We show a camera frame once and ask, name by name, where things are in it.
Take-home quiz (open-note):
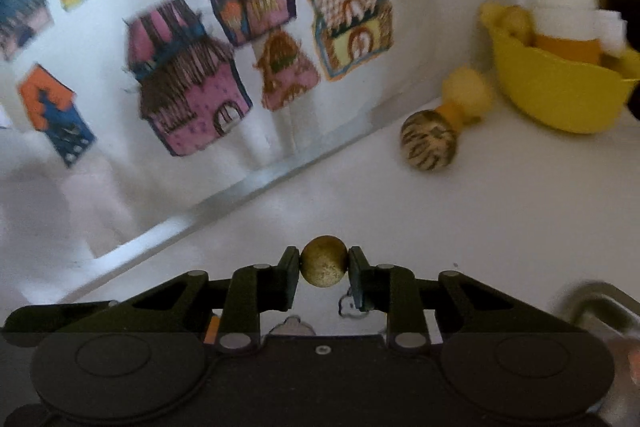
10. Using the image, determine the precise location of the house drawings poster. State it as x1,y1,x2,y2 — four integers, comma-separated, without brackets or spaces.
0,0,401,168

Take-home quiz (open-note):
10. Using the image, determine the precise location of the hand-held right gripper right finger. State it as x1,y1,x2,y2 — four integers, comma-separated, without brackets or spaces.
348,245,592,353

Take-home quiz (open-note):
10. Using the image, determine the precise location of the white and orange cup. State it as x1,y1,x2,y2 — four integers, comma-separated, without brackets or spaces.
525,0,602,65

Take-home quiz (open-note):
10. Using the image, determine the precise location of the metal tray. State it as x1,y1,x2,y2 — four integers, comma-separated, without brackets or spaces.
552,279,640,413

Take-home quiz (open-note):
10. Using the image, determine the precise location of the white paper box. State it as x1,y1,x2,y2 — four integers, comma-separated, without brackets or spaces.
594,8,629,54

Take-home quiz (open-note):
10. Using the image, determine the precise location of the small tan round fruit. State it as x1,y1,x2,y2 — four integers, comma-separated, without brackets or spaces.
300,235,349,289

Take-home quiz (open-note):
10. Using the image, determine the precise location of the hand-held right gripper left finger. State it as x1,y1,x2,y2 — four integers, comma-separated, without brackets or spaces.
2,246,301,353

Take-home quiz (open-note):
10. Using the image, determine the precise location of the yellow plastic bowl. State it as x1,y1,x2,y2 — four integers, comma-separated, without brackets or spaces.
480,0,640,135

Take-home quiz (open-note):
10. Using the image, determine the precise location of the yellow round fruit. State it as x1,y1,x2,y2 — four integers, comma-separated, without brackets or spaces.
440,67,494,125

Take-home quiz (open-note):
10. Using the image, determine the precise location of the brown striped round fruit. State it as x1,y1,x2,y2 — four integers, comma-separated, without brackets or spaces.
400,109,457,172

